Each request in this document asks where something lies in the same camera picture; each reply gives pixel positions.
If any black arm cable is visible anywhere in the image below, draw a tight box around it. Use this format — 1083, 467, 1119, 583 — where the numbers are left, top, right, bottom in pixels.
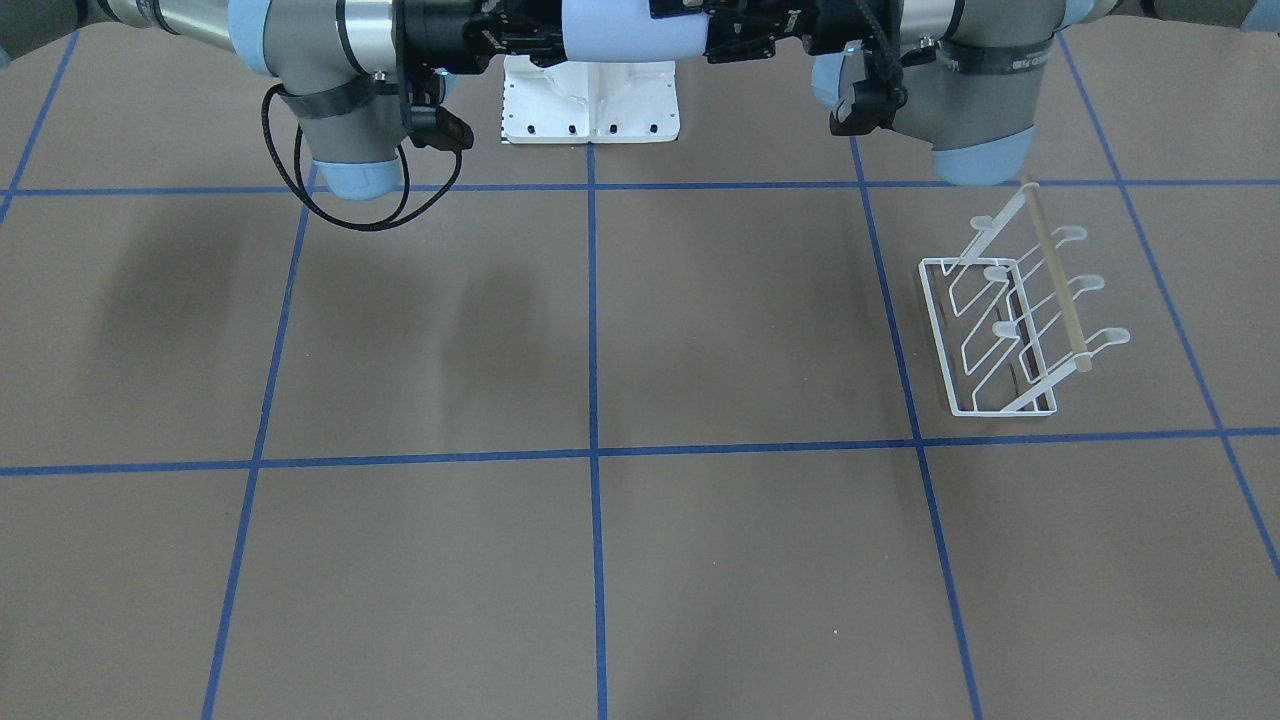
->
855, 0, 906, 106
262, 85, 465, 233

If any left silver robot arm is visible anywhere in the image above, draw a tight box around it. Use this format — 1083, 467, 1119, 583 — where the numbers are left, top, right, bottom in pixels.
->
644, 1, 1277, 186

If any light blue cup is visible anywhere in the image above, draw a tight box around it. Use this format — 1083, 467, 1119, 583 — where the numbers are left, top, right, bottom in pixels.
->
561, 1, 709, 63

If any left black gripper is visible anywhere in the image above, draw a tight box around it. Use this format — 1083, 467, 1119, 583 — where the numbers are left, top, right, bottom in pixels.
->
650, 1, 901, 64

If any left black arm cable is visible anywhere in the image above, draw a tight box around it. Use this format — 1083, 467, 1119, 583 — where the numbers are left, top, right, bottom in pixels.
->
855, 0, 906, 106

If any white central robot pedestal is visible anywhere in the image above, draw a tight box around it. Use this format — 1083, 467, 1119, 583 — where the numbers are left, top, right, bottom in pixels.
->
500, 56, 681, 145

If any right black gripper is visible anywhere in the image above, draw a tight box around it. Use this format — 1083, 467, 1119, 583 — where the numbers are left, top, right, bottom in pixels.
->
396, 1, 561, 76

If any white wire cup rack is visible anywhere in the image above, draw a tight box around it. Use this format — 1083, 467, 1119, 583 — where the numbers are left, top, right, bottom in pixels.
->
916, 177, 1132, 419

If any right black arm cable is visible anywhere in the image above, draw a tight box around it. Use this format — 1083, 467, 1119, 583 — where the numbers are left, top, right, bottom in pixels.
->
262, 85, 465, 233

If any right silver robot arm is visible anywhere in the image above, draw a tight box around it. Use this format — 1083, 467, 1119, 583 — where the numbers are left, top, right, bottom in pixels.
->
1, 1, 564, 201

